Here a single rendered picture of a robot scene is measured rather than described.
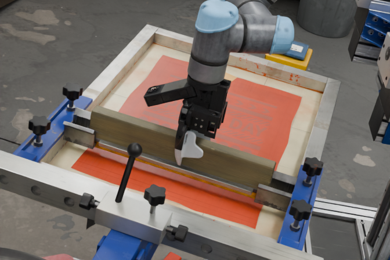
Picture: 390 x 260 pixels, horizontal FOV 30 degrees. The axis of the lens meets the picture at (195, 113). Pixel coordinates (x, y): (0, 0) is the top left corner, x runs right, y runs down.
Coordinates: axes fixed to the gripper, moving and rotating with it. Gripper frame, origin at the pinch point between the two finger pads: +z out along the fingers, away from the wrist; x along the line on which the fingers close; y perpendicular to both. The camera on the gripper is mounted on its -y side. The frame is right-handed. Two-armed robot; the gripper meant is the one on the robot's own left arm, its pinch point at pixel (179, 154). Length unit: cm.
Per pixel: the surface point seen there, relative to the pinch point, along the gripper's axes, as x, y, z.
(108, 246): -36.0, -1.8, -2.6
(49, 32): 217, -131, 101
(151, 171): -0.9, -5.3, 6.1
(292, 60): 73, 14, 7
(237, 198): -0.5, 14.2, 6.2
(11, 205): 76, -77, 101
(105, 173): -6.4, -13.7, 6.0
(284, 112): 40.7, 17.0, 6.3
